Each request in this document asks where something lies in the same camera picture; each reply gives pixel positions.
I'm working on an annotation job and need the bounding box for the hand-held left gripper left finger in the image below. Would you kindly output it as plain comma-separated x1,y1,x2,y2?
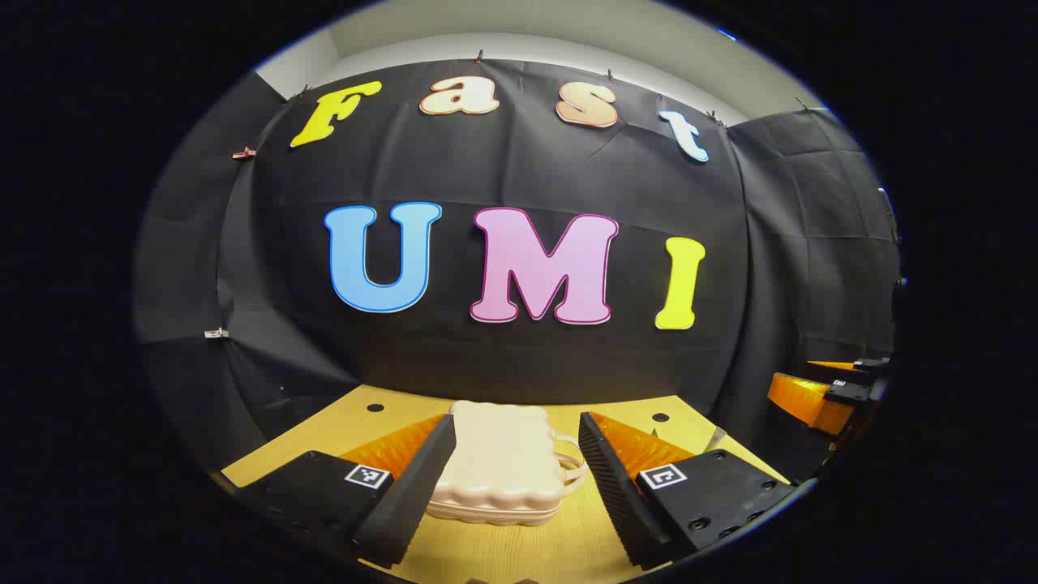
235,414,457,569

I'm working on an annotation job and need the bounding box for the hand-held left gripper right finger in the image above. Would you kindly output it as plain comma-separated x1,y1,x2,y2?
578,411,797,571

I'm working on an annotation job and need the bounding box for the cream hard-shell suitcase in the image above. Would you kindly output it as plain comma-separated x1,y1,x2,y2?
426,400,586,526

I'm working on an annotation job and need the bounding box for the black backdrop cloth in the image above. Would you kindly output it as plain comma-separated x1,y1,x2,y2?
134,58,903,471

